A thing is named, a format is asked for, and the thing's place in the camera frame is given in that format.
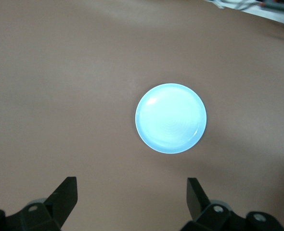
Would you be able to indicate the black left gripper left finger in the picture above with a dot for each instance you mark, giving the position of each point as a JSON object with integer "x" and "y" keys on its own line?
{"x": 60, "y": 202}

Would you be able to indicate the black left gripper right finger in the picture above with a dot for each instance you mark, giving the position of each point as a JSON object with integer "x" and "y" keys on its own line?
{"x": 197, "y": 202}

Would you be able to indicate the light blue round plate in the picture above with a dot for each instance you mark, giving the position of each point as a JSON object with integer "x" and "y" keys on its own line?
{"x": 171, "y": 118}

